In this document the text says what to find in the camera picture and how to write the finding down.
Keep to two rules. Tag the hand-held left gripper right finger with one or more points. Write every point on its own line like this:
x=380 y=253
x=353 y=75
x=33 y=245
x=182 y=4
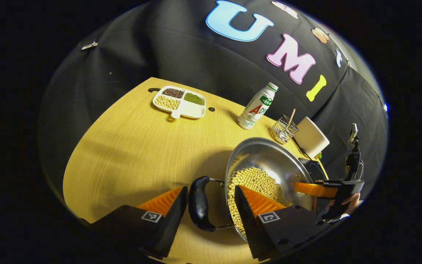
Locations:
x=249 y=227

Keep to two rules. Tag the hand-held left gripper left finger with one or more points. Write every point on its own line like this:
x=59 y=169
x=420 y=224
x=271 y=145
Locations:
x=170 y=227

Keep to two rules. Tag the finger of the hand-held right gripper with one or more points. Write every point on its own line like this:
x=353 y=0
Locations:
x=315 y=189

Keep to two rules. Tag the black induction cooktop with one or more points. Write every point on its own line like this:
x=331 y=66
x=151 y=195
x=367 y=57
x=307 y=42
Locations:
x=317 y=170

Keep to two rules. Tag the pile of yellow soybeans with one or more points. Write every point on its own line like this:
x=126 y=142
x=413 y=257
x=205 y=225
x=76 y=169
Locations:
x=255 y=179

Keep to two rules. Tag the toy sandwich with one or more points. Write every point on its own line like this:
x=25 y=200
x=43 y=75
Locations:
x=318 y=156

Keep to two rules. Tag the white toaster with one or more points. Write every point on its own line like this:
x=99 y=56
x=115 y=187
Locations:
x=311 y=137

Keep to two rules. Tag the white drink bottle green label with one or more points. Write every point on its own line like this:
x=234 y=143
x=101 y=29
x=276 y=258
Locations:
x=256 y=108

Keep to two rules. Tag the white divided bean dish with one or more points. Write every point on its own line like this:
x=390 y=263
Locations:
x=180 y=108

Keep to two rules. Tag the black backdrop cloth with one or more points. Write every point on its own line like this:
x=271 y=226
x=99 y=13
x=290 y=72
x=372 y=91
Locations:
x=159 y=47

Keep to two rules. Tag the silver cloth clip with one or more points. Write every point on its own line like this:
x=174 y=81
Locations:
x=89 y=46

